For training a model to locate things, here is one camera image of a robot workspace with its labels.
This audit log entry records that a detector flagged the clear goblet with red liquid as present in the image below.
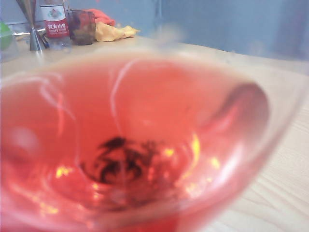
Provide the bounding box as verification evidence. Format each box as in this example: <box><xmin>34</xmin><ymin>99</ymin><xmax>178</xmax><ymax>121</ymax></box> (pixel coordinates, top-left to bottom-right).
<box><xmin>0</xmin><ymin>21</ymin><xmax>309</xmax><ymax>232</ymax></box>

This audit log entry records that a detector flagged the yellow cloth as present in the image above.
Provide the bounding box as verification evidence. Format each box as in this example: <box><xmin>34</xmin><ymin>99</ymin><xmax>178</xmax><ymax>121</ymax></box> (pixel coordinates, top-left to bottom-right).
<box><xmin>95</xmin><ymin>22</ymin><xmax>141</xmax><ymax>43</ymax></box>

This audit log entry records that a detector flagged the orange red cloth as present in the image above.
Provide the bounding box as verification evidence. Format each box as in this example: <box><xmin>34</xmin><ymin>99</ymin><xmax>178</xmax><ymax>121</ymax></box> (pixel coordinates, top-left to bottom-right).
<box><xmin>85</xmin><ymin>8</ymin><xmax>117</xmax><ymax>26</ymax></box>

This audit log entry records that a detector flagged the dark glass cup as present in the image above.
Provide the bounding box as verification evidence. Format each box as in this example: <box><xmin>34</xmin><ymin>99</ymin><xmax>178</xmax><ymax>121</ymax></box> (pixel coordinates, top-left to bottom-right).
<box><xmin>67</xmin><ymin>9</ymin><xmax>97</xmax><ymax>46</ymax></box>

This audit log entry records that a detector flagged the water bottle with red label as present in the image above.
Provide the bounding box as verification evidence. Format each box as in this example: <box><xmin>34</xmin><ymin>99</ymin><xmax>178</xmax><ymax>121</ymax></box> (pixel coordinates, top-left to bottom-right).
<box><xmin>38</xmin><ymin>0</ymin><xmax>73</xmax><ymax>49</ymax></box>

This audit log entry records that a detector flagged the steel cocktail jigger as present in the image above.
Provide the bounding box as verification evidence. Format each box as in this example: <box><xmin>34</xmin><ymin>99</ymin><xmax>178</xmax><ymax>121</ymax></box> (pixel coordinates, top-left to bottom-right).
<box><xmin>15</xmin><ymin>0</ymin><xmax>47</xmax><ymax>52</ymax></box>

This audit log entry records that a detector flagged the clear plastic container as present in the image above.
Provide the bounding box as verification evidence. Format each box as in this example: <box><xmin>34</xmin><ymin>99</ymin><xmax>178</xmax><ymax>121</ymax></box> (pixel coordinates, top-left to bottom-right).
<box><xmin>0</xmin><ymin>23</ymin><xmax>47</xmax><ymax>63</ymax></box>

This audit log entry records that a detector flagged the green round object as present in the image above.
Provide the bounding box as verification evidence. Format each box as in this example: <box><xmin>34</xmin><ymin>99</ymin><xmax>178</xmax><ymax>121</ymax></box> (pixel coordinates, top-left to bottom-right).
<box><xmin>0</xmin><ymin>21</ymin><xmax>13</xmax><ymax>51</ymax></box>

